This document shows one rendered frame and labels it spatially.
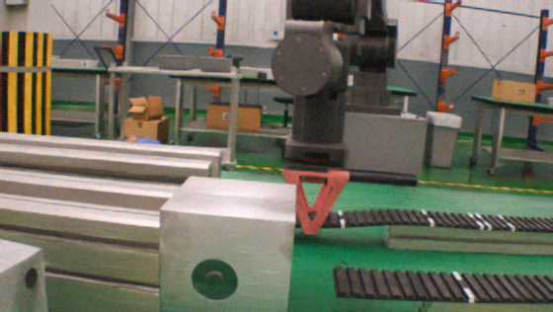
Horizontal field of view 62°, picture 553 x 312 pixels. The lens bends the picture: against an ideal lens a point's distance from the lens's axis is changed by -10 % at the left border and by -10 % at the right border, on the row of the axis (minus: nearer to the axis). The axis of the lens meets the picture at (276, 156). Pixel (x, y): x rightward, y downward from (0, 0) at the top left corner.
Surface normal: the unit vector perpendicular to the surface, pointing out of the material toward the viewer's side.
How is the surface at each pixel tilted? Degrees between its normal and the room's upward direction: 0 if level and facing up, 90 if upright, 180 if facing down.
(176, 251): 90
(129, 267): 90
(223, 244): 90
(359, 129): 90
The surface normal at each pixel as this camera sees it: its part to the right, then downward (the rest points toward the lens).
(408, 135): -0.08, 0.18
